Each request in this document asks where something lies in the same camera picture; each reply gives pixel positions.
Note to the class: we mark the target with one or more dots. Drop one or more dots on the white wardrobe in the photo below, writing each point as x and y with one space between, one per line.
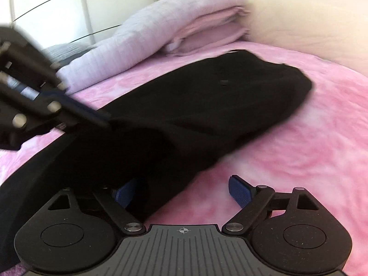
57 5

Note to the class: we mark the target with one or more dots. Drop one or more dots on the pink folded sheet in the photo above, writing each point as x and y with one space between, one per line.
207 34

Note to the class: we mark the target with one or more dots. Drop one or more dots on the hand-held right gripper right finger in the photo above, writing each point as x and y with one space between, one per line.
240 191

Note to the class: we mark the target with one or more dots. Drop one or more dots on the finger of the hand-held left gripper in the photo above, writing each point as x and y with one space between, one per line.
80 110
28 51

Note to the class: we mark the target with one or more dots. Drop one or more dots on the grey cloth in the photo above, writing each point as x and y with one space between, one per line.
69 52

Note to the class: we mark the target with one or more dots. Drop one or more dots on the striped quilt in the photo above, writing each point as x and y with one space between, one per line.
129 40

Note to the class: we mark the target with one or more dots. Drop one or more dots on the pink rose blanket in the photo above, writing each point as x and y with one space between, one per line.
287 149

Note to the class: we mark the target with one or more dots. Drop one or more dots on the cream padded headboard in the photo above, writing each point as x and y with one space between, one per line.
310 20

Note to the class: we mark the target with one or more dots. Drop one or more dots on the black garment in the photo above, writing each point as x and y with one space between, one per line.
187 106

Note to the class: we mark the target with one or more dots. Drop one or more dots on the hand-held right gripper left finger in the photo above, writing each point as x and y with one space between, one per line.
126 191

